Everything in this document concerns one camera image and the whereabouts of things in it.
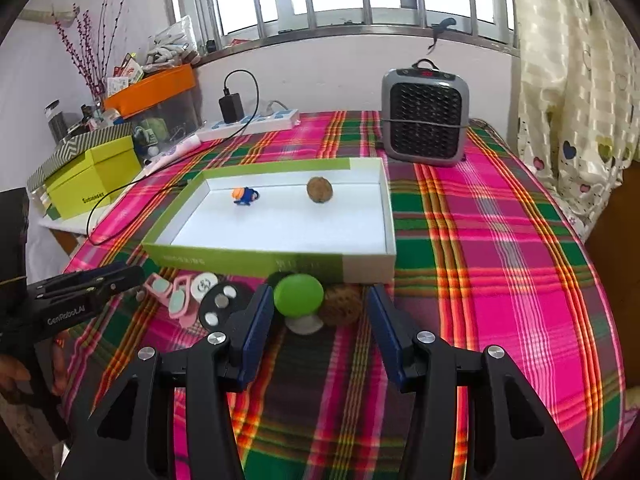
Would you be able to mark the black round disc with dots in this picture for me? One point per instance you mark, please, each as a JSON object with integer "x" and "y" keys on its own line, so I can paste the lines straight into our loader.
{"x": 221, "y": 301}

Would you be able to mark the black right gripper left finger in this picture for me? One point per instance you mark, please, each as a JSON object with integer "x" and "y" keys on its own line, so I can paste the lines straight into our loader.
{"x": 130, "y": 434}

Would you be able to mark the brown walnut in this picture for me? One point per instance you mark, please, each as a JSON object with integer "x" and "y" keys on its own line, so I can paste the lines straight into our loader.
{"x": 341, "y": 305}
{"x": 319, "y": 190}

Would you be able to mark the grey portable heater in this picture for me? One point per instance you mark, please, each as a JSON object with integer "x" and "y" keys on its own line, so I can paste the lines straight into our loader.
{"x": 425, "y": 114}

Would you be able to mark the black charger adapter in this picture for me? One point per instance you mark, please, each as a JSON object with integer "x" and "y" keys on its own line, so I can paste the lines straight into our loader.
{"x": 231, "y": 107}

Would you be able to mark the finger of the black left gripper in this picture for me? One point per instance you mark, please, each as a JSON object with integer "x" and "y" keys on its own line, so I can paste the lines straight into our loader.
{"x": 78, "y": 277}
{"x": 116, "y": 283}

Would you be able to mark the person's left hand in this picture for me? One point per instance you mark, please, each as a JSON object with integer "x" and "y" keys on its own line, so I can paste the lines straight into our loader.
{"x": 13, "y": 371}

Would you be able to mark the yellow-green shoe box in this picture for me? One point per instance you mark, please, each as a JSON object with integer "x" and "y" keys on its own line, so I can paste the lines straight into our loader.
{"x": 76, "y": 187}

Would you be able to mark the green mushroom-shaped knob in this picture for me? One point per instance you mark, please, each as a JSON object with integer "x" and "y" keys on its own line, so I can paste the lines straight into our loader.
{"x": 298, "y": 298}

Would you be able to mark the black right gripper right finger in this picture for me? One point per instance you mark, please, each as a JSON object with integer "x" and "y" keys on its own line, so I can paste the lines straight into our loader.
{"x": 511, "y": 433}

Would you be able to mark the pink white tube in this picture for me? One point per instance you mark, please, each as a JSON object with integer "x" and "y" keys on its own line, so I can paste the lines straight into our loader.
{"x": 180, "y": 149}

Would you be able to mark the green white cardboard box tray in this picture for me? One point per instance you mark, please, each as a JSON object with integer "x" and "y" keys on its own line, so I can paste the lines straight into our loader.
{"x": 254, "y": 220}

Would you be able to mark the orange lidded storage bin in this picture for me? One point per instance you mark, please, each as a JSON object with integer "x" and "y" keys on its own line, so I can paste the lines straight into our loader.
{"x": 162, "y": 105}

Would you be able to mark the cream heart-pattern curtain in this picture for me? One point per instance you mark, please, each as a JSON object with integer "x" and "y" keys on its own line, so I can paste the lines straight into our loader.
{"x": 578, "y": 115}

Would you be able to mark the pink clip with green pad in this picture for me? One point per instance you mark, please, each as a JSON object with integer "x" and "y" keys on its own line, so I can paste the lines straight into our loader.
{"x": 159, "y": 288}

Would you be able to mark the white power strip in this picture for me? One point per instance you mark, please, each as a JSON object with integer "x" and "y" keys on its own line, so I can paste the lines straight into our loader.
{"x": 280, "y": 120}

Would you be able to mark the plaid pink green bedsheet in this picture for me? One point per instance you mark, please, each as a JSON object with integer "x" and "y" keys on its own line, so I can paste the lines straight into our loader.
{"x": 483, "y": 257}

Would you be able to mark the purple flower branches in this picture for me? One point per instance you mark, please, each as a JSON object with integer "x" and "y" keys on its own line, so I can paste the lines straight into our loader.
{"x": 90, "y": 46}

